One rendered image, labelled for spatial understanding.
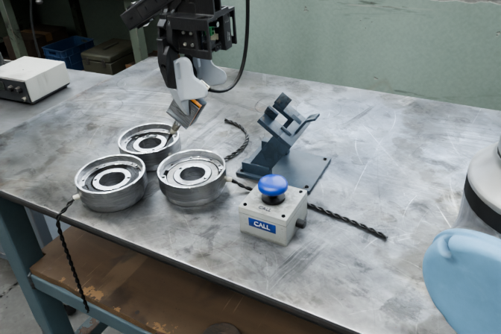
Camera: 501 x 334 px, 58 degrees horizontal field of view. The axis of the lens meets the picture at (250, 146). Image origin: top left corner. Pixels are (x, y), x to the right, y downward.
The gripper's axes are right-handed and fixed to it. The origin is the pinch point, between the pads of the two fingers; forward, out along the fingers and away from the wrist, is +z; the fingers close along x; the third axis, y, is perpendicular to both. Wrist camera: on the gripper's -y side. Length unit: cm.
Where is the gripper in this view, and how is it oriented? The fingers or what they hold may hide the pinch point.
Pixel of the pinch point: (188, 101)
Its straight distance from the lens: 69.1
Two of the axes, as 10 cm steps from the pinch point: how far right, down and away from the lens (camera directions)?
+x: 4.6, -4.8, 7.5
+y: 8.9, 1.9, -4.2
